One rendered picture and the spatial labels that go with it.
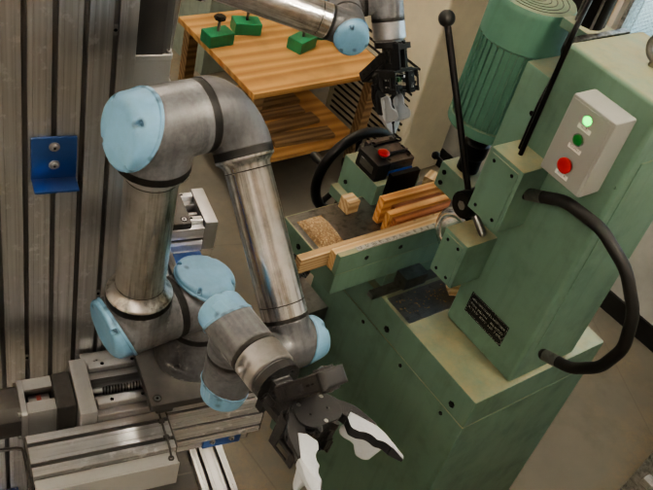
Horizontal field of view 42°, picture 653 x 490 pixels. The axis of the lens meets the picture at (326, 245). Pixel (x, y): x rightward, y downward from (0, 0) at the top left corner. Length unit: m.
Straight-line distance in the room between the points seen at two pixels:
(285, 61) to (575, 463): 1.78
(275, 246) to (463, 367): 0.72
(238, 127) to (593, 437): 2.09
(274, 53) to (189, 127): 2.13
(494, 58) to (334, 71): 1.62
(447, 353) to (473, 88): 0.58
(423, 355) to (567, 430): 1.21
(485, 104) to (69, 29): 0.87
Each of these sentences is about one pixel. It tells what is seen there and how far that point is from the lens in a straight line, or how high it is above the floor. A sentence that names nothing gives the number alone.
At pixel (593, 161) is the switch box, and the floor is 1.40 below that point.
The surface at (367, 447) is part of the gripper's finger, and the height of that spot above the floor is 1.20.
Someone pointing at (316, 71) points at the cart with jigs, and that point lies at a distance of 3.32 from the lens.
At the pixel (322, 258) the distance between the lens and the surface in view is 1.85.
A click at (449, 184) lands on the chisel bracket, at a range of 2.00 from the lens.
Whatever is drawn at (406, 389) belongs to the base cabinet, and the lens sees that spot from 2.03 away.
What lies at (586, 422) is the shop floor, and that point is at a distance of 3.13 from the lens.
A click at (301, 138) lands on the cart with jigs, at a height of 0.20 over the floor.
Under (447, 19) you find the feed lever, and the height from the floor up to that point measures 1.43.
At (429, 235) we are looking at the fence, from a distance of 1.99.
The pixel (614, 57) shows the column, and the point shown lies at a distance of 1.64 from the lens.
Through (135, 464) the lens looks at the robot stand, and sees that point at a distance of 1.69.
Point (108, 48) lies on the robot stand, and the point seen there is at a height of 1.44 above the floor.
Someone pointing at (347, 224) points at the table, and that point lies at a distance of 2.00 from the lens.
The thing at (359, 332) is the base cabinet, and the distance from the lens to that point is 2.11.
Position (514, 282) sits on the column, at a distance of 1.82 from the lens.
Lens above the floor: 2.14
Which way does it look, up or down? 40 degrees down
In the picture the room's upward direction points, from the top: 17 degrees clockwise
